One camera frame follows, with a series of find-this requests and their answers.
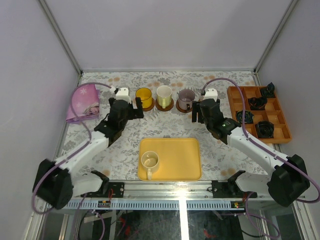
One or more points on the rolled tie with yellow pattern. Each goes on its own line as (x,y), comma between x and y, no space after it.
(248,117)

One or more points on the cream ceramic mug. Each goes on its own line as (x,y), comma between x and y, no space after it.
(151,163)

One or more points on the aluminium front frame rail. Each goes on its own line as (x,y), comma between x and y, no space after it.
(143,190)

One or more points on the orange wooden divided organizer box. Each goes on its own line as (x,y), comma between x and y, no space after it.
(238,100)

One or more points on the yellow plastic tray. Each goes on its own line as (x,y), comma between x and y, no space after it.
(179,159)

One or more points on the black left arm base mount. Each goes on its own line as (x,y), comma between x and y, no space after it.
(115,188)

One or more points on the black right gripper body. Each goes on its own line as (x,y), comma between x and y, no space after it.
(206,122)

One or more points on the brown wooden coaster left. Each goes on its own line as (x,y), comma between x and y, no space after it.
(150,107)

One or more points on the yellow glass mug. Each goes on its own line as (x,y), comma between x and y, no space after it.
(145,95)

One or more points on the rolled tie with orange pattern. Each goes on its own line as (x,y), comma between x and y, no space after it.
(257,103)

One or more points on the brown wooden coaster middle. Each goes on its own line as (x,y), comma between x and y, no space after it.
(168,108)

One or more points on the pink folded cloth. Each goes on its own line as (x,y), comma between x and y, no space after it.
(86,104)

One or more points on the rolled dark speckled tie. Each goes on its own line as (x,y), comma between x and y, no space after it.
(265,129)

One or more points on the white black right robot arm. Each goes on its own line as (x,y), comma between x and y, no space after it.
(286,177)

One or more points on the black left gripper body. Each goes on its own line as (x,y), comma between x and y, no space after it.
(133,111)

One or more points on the white mug green handle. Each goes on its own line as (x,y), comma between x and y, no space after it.
(164,96)

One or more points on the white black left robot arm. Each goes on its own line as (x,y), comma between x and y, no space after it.
(56,181)

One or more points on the floral patterned tablecloth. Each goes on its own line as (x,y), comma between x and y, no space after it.
(120,161)

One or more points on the purple mug black handle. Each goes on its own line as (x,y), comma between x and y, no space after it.
(185,99)

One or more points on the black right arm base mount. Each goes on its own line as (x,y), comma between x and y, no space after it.
(227,190)

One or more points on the rolled dark green tie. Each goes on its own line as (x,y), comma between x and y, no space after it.
(268,91)

